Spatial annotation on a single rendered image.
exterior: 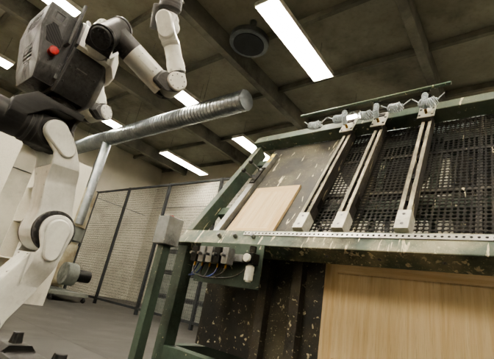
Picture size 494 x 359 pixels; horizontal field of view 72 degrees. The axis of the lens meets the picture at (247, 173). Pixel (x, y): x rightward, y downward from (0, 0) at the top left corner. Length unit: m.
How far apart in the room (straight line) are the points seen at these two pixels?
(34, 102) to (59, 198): 0.34
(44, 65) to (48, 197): 0.46
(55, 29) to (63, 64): 0.12
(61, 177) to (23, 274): 0.34
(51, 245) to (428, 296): 1.55
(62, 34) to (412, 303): 1.82
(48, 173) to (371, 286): 1.51
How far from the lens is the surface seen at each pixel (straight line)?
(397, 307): 1.84
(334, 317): 1.94
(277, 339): 2.13
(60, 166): 1.38
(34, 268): 1.35
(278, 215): 2.15
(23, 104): 1.39
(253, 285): 1.92
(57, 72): 1.43
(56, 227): 1.34
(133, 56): 1.39
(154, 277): 2.26
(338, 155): 2.40
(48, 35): 1.47
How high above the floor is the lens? 0.49
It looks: 21 degrees up
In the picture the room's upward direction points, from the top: 11 degrees clockwise
